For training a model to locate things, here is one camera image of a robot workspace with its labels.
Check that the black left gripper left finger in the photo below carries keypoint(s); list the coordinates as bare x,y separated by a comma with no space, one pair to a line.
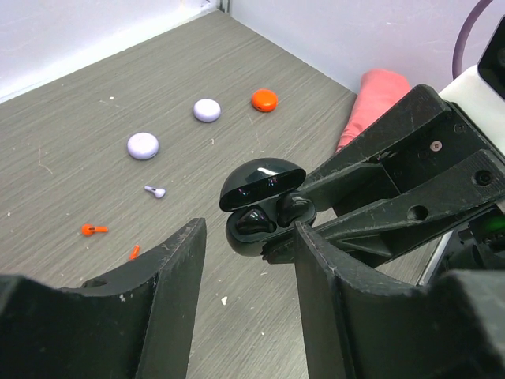
135,321

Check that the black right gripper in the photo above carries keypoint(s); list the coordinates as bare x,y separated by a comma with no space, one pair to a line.
424,167

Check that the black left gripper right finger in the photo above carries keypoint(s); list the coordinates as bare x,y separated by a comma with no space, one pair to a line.
359,323

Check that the black earbud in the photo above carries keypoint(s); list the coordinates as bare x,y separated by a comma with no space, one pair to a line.
254,220
294,206

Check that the black earbud charging case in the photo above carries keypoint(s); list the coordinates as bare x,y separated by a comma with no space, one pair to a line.
261,183

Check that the orange earbud case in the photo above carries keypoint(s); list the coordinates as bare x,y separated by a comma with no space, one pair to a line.
264,100

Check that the left lilac earbud case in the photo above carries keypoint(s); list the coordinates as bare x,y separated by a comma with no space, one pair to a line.
142,146

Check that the lilac earbud case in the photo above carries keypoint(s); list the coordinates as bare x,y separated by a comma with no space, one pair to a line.
206,110
142,146

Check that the right lilac earbud case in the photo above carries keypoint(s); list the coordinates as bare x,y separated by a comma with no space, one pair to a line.
206,110

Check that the lower orange earbud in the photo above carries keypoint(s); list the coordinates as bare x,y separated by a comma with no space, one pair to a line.
135,252

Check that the orange earbud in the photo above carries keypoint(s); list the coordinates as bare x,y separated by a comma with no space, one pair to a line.
135,252
89,230

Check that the upper orange earbud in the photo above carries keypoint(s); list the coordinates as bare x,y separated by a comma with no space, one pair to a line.
89,230

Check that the salmon pink folded cloth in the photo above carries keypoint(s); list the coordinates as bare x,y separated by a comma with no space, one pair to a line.
380,90

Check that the lilac earbud near cases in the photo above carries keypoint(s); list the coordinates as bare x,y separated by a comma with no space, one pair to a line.
156,192

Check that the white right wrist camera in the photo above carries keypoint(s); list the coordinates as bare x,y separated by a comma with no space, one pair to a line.
479,90

